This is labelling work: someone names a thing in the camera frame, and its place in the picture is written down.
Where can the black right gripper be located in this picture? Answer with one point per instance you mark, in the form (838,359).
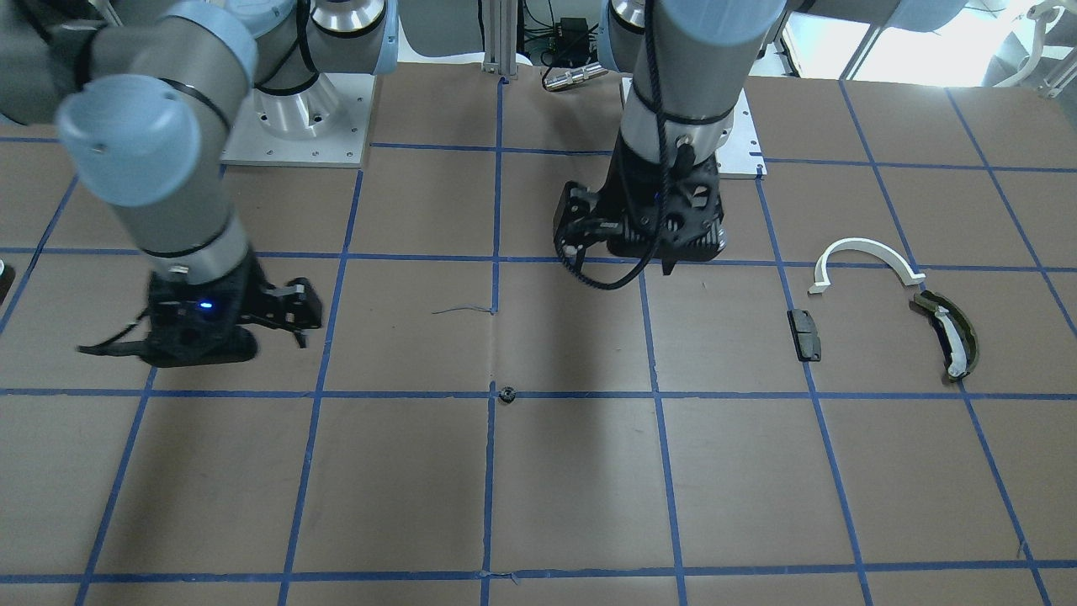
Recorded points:
(245,289)

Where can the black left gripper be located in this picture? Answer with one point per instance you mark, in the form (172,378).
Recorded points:
(623,187)

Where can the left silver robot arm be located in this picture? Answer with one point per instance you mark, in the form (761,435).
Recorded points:
(692,61)

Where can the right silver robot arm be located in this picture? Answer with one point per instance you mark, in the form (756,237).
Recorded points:
(144,97)

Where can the black brake pad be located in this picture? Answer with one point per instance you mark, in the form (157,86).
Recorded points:
(805,335)

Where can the green brake shoe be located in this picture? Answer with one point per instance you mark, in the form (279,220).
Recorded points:
(955,331)

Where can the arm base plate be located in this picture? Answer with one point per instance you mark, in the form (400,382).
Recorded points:
(325,126)
(737,150)

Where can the aluminium frame post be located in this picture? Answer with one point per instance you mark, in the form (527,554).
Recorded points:
(499,21)

